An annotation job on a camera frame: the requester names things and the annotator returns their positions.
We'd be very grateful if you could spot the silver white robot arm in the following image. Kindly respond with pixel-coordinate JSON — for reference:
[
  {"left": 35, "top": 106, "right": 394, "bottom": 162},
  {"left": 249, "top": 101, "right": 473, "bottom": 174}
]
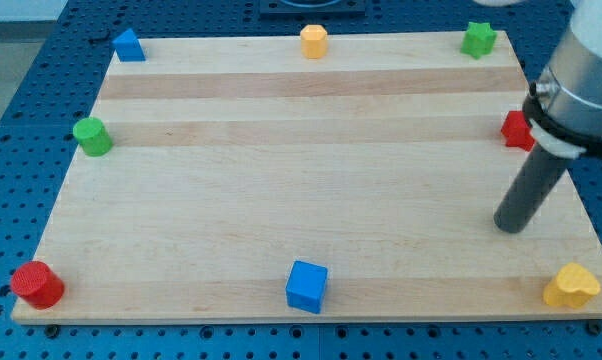
[{"left": 523, "top": 0, "right": 602, "bottom": 159}]

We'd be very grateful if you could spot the red star block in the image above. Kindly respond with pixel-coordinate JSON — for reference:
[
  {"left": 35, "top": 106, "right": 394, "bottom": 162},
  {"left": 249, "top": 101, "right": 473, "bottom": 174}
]
[{"left": 500, "top": 110, "right": 535, "bottom": 152}]

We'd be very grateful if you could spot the green star block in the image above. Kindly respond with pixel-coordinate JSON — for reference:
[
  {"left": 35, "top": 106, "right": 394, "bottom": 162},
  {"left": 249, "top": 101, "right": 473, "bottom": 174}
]
[{"left": 460, "top": 22, "right": 497, "bottom": 60}]

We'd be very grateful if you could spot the light wooden board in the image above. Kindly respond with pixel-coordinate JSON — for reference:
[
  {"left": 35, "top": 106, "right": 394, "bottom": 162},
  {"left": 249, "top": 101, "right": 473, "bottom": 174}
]
[{"left": 12, "top": 32, "right": 602, "bottom": 325}]

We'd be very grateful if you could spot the blue cube block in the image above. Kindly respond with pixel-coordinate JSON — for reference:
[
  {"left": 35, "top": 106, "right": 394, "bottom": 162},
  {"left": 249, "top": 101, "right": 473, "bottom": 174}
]
[{"left": 285, "top": 260, "right": 328, "bottom": 314}]

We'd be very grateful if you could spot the yellow hexagon block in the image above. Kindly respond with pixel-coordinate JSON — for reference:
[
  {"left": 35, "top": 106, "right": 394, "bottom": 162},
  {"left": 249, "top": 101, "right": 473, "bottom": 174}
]
[{"left": 300, "top": 24, "right": 328, "bottom": 59}]

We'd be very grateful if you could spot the green cylinder block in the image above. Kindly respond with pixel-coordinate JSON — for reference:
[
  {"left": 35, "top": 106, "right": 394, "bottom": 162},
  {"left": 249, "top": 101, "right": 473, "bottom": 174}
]
[{"left": 72, "top": 117, "right": 113, "bottom": 157}]

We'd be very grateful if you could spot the blue triangle block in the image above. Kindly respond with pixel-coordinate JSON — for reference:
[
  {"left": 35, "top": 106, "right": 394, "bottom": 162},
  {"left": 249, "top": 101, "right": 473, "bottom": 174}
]
[{"left": 112, "top": 28, "right": 145, "bottom": 62}]

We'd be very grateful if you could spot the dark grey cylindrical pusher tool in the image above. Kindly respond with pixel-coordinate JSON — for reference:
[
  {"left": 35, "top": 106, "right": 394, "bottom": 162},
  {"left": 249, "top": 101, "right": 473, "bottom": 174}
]
[{"left": 493, "top": 145, "right": 571, "bottom": 233}]

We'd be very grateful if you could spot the red cylinder block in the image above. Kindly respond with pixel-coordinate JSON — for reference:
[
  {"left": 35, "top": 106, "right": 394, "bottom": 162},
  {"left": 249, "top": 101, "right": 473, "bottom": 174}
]
[{"left": 10, "top": 261, "right": 65, "bottom": 310}]

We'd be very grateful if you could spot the yellow heart block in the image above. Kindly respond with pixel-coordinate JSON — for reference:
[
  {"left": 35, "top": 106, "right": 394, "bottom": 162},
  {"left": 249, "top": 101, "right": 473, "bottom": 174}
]
[{"left": 542, "top": 262, "right": 601, "bottom": 309}]

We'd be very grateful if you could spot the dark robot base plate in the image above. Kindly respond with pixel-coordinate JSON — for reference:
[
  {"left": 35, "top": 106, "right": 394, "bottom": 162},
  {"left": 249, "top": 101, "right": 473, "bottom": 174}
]
[{"left": 257, "top": 0, "right": 367, "bottom": 18}]

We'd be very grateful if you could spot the black cable around arm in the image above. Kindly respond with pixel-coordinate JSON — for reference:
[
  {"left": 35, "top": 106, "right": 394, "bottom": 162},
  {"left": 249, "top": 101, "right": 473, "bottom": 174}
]
[{"left": 521, "top": 82, "right": 602, "bottom": 165}]

